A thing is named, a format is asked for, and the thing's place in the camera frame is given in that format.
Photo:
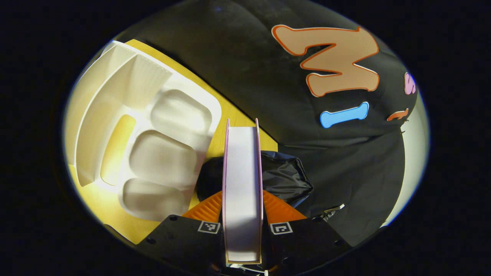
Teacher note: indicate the black backdrop cloth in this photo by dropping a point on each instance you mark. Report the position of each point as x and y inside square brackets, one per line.
[249, 69]

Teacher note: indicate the blue schoolbag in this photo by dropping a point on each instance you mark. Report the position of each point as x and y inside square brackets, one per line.
[284, 176]

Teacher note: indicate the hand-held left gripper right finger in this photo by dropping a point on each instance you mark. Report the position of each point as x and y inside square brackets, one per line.
[303, 245]

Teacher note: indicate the white bookshelf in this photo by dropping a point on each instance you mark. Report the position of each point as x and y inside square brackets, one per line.
[115, 99]

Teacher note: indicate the pink cover book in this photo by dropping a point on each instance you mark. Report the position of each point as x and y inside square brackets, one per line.
[242, 184]

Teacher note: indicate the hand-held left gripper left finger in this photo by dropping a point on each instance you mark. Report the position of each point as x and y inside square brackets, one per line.
[184, 245]

